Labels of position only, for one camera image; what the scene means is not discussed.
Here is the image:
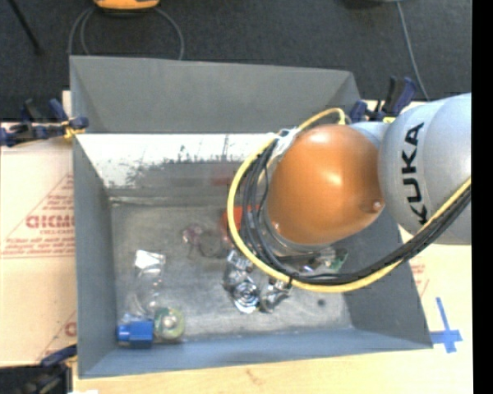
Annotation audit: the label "orange-red thing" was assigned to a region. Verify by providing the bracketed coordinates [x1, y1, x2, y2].
[220, 205, 265, 238]

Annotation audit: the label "grey metal bin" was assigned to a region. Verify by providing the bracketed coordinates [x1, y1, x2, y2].
[68, 54, 433, 379]

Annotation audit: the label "blue box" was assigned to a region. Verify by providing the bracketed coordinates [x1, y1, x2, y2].
[116, 320, 154, 350]

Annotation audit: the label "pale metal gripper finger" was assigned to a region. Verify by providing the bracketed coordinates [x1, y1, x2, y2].
[223, 249, 256, 291]
[259, 278, 293, 314]

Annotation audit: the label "green round thing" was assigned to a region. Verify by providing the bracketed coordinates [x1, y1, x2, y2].
[153, 306, 187, 343]

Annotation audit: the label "clear plastic packet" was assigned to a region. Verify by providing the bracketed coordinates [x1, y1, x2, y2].
[124, 249, 168, 320]

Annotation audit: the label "purple-tinted sunglasses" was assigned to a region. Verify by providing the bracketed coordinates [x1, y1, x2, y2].
[182, 222, 232, 260]

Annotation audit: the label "clear round glass thing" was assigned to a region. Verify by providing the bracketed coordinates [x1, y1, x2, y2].
[231, 280, 261, 315]

